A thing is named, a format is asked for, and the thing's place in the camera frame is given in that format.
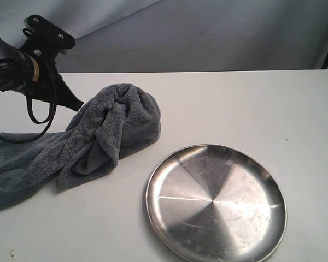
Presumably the grey terry towel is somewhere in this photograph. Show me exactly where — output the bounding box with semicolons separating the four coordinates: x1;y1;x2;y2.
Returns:
0;84;161;210

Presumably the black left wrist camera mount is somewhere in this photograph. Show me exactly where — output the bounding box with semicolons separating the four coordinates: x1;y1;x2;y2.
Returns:
24;15;75;52

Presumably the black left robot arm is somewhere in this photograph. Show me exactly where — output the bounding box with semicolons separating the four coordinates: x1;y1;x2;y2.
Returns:
0;25;83;111

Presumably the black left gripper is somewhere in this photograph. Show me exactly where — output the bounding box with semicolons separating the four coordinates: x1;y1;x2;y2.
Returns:
18;40;84;111

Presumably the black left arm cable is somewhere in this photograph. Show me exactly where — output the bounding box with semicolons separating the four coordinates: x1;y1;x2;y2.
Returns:
0;49;58;143

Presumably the round stainless steel plate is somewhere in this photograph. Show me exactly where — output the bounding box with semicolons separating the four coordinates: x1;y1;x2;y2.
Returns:
144;144;288;261

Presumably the grey backdrop cloth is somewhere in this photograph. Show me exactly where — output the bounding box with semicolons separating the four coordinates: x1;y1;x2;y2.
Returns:
0;1;328;73

